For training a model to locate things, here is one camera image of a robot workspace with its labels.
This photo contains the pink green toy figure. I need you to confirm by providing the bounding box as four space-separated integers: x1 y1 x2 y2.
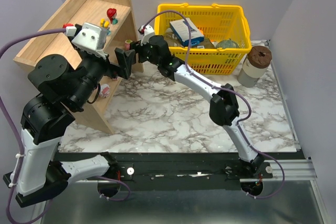
124 39 132 51

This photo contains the small pink cupcake toy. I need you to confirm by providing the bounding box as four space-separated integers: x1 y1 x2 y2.
99 83 110 98

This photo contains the yellow blue duck toy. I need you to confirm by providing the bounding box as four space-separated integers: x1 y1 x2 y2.
100 18 111 36

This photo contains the red haired mermaid toy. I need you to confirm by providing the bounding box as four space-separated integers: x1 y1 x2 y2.
107 8 118 25

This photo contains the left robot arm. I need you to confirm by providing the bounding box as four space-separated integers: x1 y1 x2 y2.
15 48 135 207

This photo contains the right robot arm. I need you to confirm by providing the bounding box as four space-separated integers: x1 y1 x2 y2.
130 35 265 176

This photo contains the wooden shelf unit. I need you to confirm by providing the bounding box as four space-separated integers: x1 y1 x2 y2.
14 0 138 134

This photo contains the brown paper package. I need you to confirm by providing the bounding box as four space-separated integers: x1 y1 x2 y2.
163 31 215 49

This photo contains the blue white razor box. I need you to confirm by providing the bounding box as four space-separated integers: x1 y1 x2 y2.
170 18 204 47

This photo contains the yellow plastic basket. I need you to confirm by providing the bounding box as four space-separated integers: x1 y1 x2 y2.
157 3 251 75

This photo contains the green round melon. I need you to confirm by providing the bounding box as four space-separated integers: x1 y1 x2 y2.
215 39 239 49

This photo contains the grey cup brown lid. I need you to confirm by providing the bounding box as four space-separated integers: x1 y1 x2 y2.
237 45 272 88

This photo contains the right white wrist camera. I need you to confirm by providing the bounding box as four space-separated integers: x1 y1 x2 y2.
138 25 155 46

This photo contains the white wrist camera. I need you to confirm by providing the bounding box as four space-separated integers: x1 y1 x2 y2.
138 25 155 46
65 23 108 60

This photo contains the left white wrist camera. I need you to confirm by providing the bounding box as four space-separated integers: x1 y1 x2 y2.
65 23 108 60

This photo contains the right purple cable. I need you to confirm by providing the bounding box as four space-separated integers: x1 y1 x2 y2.
143 10 285 200

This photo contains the purple cable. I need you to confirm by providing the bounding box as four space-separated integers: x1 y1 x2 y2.
143 10 285 200
0 27 66 59

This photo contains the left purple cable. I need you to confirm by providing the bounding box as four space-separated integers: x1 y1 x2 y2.
0 27 66 59

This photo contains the black mounting rail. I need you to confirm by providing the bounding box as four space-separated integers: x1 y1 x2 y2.
52 151 274 191

